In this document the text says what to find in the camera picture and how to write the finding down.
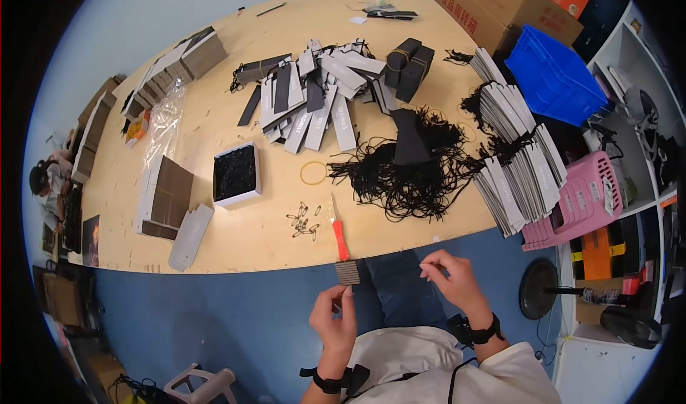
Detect person's left hand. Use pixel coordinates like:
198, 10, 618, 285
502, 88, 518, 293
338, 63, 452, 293
309, 284, 358, 379

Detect person's right hand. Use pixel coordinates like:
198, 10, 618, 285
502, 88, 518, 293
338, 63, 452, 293
419, 250, 493, 327

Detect person's right index finger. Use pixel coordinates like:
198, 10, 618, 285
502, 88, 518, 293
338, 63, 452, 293
423, 250, 462, 268

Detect person's left index finger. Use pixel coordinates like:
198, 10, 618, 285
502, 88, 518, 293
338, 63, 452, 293
310, 287, 344, 319

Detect person's left thumb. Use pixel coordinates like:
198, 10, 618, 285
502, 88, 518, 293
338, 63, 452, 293
342, 285, 358, 324

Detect person's right fingers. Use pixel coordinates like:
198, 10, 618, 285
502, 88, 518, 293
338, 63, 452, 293
428, 275, 456, 301

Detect small stack of grey tags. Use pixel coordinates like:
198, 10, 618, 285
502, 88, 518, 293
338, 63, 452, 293
335, 260, 361, 286

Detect person's legs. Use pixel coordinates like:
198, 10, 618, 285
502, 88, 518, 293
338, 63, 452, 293
354, 247, 456, 336

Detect black wrist band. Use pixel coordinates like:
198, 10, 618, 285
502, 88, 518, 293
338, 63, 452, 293
446, 312, 506, 349
299, 364, 371, 397

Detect pile of safety pins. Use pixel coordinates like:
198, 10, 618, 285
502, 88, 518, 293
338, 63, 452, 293
285, 201, 322, 242

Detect person's body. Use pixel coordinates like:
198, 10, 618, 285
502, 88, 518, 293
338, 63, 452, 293
343, 326, 537, 404

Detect tan rubber band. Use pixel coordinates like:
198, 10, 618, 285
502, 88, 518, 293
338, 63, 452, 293
299, 161, 329, 186

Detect row of grey tag bundles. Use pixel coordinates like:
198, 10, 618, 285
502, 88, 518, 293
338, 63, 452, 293
444, 46, 569, 240

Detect black floor fan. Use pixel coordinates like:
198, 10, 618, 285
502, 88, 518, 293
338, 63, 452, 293
518, 257, 664, 350

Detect stack of grey cards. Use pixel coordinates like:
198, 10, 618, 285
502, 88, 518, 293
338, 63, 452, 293
168, 203, 215, 273

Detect white plastic stool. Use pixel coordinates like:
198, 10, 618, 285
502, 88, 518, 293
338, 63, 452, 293
163, 363, 239, 404

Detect pink plastic stool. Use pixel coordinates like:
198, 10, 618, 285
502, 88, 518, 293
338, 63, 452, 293
521, 150, 625, 253

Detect stack of brown cards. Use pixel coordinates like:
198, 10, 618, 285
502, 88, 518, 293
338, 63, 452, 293
135, 154, 195, 242

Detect bundle of black tags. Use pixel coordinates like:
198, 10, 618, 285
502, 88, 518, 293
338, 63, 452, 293
384, 37, 436, 104

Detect pile of grey hang tags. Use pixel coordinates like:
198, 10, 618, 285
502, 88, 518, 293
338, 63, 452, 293
229, 38, 400, 155

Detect blue plastic crate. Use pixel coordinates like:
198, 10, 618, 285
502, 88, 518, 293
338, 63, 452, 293
504, 24, 610, 127

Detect white shelf unit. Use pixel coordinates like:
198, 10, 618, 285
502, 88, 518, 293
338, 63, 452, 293
555, 0, 686, 404

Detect clear plastic bag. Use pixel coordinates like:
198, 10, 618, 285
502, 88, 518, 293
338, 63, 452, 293
141, 77, 187, 173

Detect small bag with black tags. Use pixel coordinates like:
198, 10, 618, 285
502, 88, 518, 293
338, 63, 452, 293
360, 0, 420, 22

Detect orange packet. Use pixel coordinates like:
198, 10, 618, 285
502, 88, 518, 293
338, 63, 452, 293
125, 109, 151, 148

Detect brown cardboard boxes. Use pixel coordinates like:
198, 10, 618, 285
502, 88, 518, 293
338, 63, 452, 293
430, 0, 596, 56

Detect row of brown card stacks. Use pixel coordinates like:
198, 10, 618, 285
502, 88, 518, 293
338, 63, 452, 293
121, 26, 229, 122

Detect row of cardboard stacks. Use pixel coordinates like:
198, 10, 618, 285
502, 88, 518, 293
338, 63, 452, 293
71, 74, 128, 185

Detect red handled awl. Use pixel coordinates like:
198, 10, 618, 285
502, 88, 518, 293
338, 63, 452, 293
330, 192, 351, 262

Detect pile of black strings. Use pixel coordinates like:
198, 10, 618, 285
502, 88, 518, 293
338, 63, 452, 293
327, 106, 486, 223

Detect white box of black strings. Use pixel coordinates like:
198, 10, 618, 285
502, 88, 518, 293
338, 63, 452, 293
213, 142, 263, 208

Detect black tag with strings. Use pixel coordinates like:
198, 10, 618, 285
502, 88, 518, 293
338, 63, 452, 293
229, 53, 293, 94

